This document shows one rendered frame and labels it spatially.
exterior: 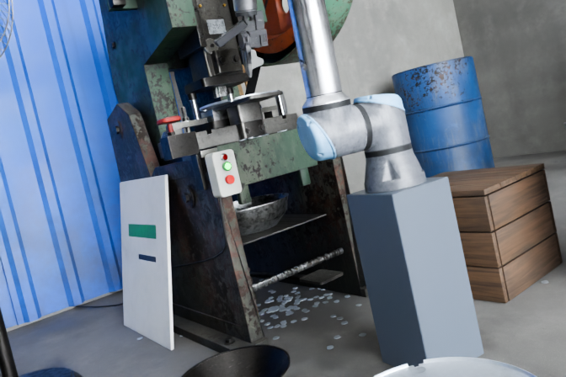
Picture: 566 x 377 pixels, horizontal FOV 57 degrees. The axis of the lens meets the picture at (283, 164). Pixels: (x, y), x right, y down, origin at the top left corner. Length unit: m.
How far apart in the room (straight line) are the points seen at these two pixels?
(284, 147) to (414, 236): 0.71
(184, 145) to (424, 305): 0.82
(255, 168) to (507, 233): 0.81
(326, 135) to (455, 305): 0.52
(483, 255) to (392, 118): 0.62
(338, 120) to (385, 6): 3.34
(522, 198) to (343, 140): 0.78
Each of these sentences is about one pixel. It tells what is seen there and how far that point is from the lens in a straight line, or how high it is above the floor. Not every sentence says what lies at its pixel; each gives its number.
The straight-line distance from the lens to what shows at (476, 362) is 0.91.
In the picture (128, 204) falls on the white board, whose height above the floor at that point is 0.49.
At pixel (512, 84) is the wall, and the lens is 4.95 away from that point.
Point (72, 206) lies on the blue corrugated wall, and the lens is 2.90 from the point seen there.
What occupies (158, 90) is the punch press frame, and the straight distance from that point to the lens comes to 2.07.
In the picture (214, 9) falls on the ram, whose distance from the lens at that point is 1.96.
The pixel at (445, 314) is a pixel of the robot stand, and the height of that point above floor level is 0.14.
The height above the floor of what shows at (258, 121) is 0.70.
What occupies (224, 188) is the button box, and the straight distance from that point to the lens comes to 1.54.
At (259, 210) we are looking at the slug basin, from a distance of 1.83.
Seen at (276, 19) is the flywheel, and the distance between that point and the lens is 2.25.
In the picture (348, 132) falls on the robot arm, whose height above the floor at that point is 0.61.
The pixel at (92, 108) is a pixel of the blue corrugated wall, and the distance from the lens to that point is 2.97.
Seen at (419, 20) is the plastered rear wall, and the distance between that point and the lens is 4.77.
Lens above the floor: 0.64
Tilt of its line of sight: 3 degrees down
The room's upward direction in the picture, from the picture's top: 13 degrees counter-clockwise
